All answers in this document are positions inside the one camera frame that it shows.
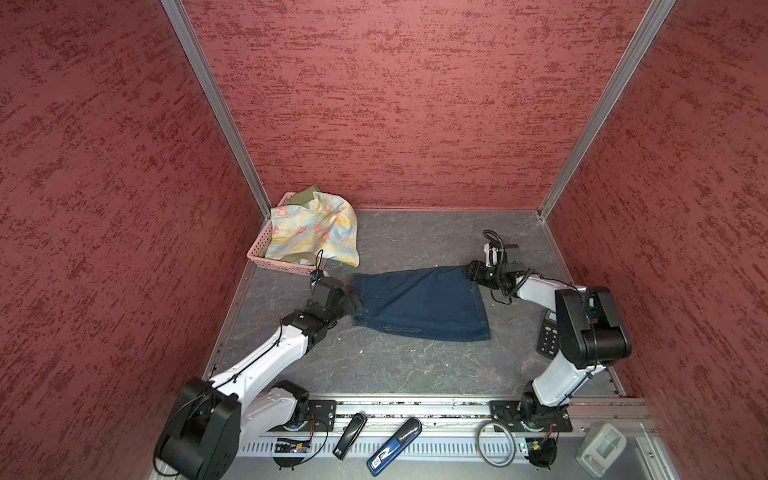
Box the blue denim skirt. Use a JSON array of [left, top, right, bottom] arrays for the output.
[[351, 266, 491, 342]]

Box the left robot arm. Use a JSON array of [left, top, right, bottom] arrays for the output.
[[152, 278, 362, 479]]

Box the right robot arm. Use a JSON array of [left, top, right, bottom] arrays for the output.
[[465, 261, 633, 431]]

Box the pastel floral skirt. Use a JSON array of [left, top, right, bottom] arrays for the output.
[[265, 191, 360, 267]]

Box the black calculator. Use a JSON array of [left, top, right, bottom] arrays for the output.
[[536, 310, 560, 360]]

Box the pink plastic basket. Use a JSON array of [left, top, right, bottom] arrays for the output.
[[247, 218, 316, 276]]

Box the olive green garment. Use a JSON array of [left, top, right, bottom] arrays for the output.
[[285, 185, 320, 208]]

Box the blue black handheld device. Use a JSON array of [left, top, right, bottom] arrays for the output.
[[366, 417, 422, 477]]

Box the left circuit board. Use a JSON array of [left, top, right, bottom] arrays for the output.
[[272, 438, 313, 470]]

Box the circuit board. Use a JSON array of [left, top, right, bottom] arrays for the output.
[[526, 438, 558, 470], [272, 438, 313, 470]]

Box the right circuit board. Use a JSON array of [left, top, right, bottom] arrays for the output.
[[526, 438, 558, 470]]

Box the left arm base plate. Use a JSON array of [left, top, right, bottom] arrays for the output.
[[299, 399, 338, 432]]

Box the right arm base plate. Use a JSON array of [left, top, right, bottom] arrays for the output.
[[489, 400, 573, 433]]

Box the grey coiled cable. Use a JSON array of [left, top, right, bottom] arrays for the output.
[[476, 419, 517, 469]]

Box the aluminium front rail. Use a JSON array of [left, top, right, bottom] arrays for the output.
[[234, 395, 677, 479]]

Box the left aluminium corner post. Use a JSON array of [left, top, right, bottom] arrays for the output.
[[161, 0, 271, 219]]

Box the aluminium corner post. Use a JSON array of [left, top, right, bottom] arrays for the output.
[[538, 0, 676, 223], [161, 0, 271, 219]]

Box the right aluminium corner post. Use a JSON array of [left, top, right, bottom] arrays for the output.
[[538, 0, 676, 223]]

